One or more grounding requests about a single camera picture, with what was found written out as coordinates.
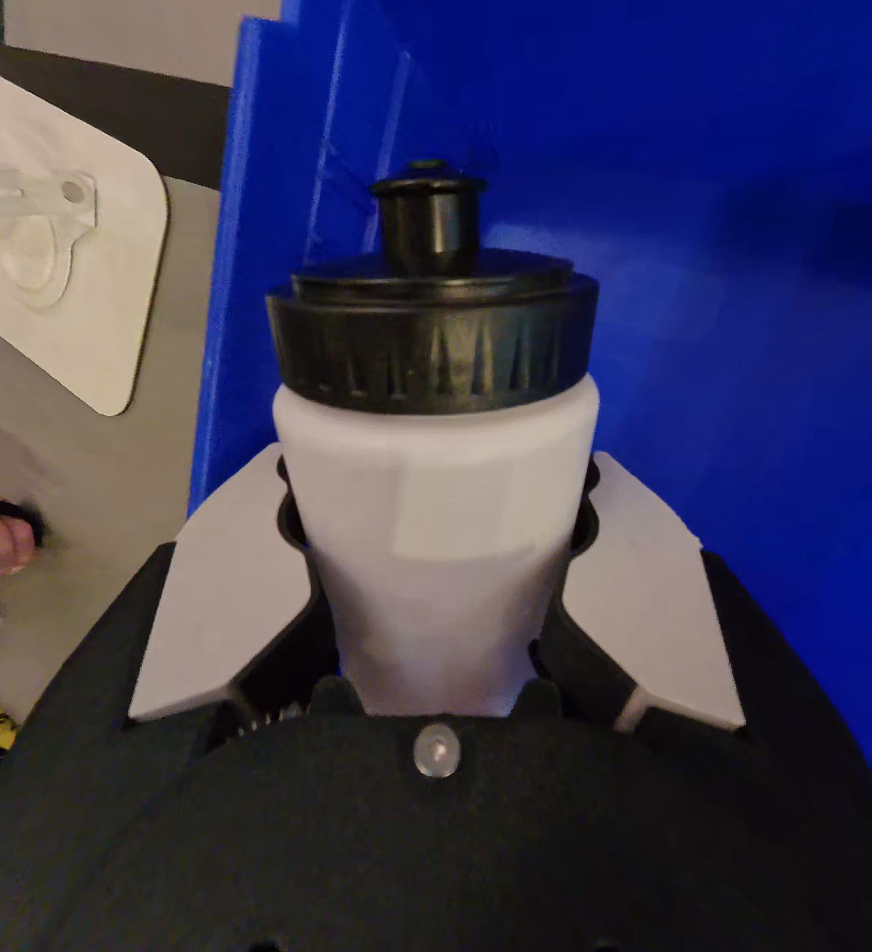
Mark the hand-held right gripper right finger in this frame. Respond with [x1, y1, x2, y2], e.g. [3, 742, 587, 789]
[529, 451, 747, 733]

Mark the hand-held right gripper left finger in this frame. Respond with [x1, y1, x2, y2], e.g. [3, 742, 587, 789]
[128, 444, 342, 725]

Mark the white bottle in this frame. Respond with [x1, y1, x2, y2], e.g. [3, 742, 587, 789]
[271, 372, 602, 718]

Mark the blue plastic bin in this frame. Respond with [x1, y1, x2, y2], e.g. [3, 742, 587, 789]
[188, 0, 872, 864]

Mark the clear round stand foot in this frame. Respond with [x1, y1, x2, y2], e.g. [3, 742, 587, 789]
[0, 167, 98, 310]

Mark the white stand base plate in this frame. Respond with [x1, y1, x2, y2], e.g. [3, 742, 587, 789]
[0, 60, 171, 417]

